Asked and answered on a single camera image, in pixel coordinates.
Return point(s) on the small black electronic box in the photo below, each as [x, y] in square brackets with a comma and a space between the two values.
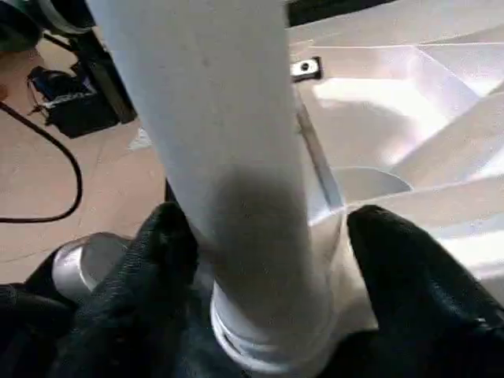
[78, 110]

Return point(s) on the white plastic table top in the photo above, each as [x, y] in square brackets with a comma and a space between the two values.
[393, 118]

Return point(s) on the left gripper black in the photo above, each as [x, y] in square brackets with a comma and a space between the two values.
[306, 69]

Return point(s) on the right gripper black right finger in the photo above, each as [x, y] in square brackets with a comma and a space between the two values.
[425, 307]

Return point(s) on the black work table leg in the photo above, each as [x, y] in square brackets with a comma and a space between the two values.
[102, 78]

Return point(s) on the white plastic table leg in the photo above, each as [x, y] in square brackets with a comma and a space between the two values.
[220, 118]

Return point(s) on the black work mat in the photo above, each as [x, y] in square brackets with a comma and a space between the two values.
[23, 334]

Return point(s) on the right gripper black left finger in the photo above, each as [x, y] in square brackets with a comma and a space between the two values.
[138, 295]

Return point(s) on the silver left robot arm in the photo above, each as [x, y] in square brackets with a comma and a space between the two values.
[94, 260]

